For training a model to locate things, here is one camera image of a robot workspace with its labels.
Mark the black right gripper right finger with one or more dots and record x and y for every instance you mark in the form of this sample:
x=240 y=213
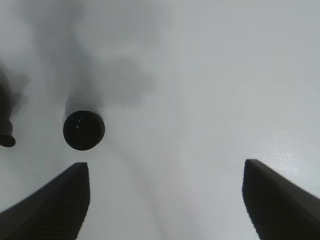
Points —
x=278 y=208

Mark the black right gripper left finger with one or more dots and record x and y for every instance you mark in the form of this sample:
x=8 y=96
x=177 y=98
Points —
x=54 y=212

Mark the black round teapot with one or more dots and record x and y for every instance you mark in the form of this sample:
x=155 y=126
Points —
x=6 y=127

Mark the small black teacup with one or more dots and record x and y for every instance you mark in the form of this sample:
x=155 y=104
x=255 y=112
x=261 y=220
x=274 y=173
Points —
x=83 y=130

